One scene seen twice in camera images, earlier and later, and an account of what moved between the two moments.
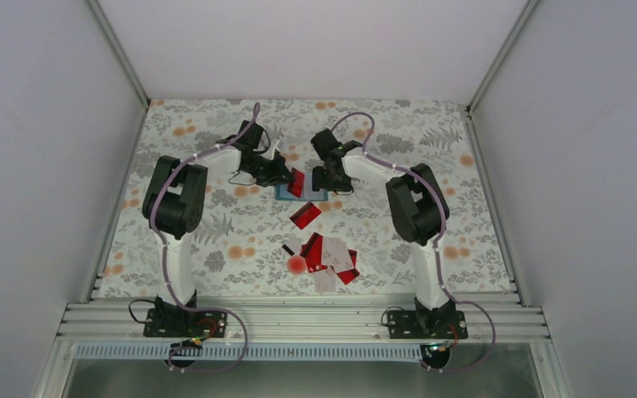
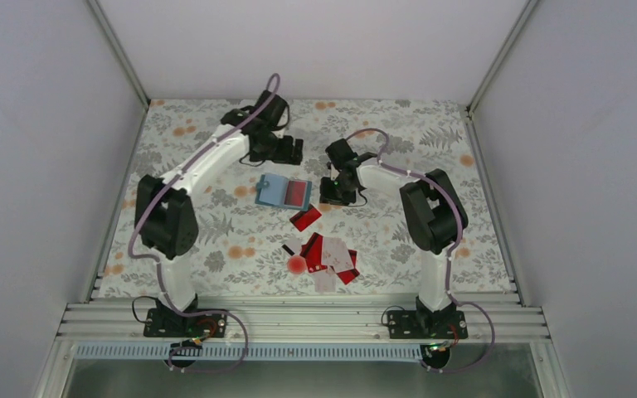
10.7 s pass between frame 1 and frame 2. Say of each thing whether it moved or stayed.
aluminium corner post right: stayed
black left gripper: moved
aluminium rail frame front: stayed
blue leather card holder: moved
